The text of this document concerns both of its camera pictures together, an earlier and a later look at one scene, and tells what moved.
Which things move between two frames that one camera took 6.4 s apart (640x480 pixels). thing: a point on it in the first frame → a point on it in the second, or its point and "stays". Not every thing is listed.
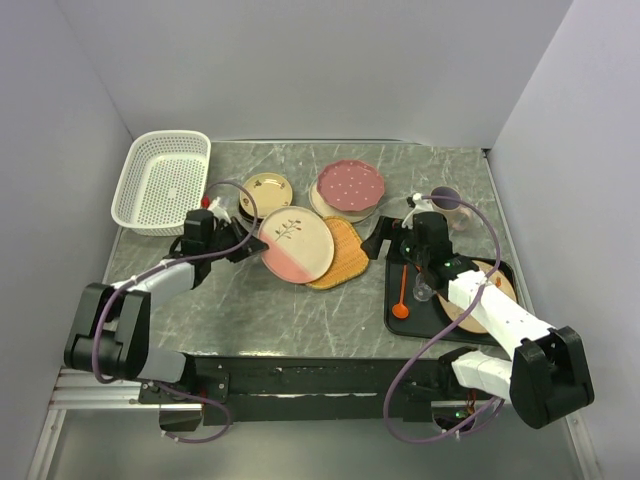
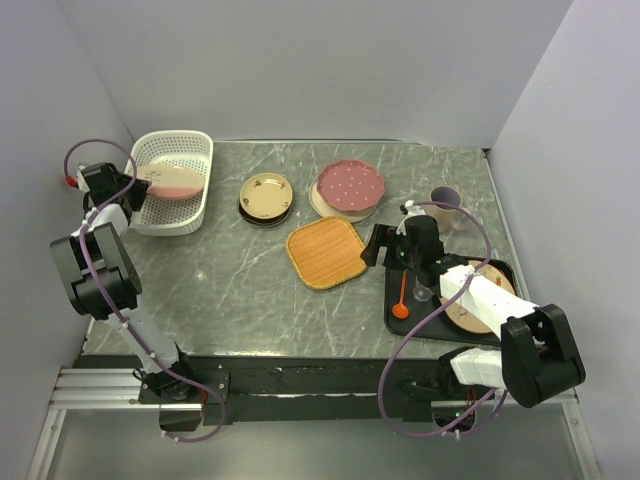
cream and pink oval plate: (300, 244) → (169, 182)
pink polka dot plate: (351, 185) stays
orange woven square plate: (349, 258) stays
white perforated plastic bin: (166, 175) stays
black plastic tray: (427, 320) stays
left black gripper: (254, 245) → (140, 189)
